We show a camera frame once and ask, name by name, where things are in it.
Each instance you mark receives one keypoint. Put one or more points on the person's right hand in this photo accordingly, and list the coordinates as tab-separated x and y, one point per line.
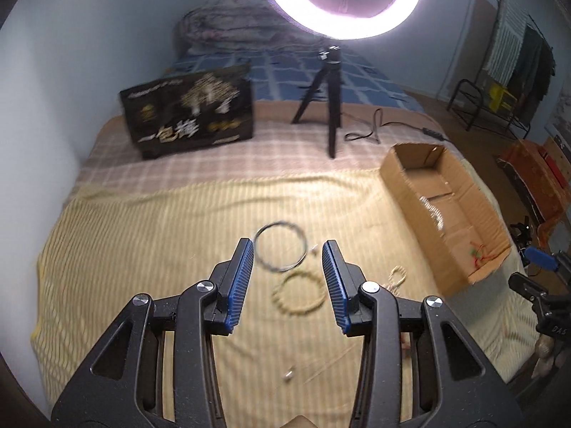
546	356

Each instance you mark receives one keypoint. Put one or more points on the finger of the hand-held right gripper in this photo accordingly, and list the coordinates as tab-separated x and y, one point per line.
524	283
542	258

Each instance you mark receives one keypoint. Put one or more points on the folded floral quilt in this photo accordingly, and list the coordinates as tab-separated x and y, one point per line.
214	31

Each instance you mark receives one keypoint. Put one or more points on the dark hanging clothes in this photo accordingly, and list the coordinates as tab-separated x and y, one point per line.
535	67

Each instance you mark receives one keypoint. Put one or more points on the black printed bag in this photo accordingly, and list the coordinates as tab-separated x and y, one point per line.
187	111

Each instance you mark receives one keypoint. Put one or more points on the red box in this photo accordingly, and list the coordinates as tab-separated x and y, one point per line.
531	165

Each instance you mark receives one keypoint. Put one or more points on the black tripod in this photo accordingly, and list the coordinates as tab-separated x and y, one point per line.
332	111

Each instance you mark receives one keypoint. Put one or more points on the small pearl strand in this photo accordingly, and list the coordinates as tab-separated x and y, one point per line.
397	274

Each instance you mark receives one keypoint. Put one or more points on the beige plaid blanket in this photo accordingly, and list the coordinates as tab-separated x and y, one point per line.
267	156

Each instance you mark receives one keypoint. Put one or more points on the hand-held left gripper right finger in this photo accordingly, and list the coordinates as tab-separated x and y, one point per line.
332	276

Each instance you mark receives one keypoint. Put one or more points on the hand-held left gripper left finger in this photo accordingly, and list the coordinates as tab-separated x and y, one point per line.
241	276

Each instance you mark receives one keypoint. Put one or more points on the pearl stud earring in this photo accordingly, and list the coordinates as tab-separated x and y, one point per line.
289	373

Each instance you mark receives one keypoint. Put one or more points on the blue checked bedsheet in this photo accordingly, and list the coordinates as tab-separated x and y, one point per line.
276	76

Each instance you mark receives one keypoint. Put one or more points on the striped hanging towel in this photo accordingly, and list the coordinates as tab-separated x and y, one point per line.
506	44

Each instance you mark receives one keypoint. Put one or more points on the black metal rack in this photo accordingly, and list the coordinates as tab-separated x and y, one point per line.
459	82

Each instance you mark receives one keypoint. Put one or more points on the cardboard box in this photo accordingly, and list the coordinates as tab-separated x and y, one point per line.
415	205

